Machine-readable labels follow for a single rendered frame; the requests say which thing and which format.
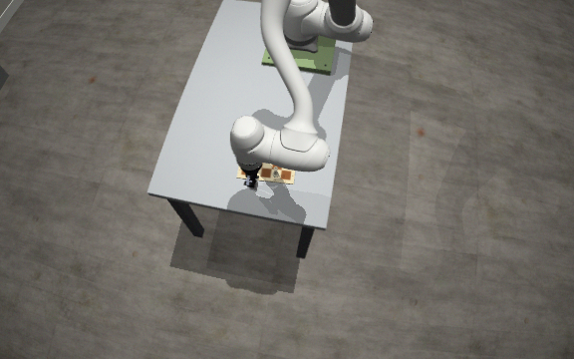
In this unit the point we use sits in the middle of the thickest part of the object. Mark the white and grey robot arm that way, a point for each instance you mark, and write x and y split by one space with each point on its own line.
296 147

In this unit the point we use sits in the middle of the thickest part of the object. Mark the wooden chessboard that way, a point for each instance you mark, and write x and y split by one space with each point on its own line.
266 174

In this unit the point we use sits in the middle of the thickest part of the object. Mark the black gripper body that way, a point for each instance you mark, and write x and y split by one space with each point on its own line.
250 173

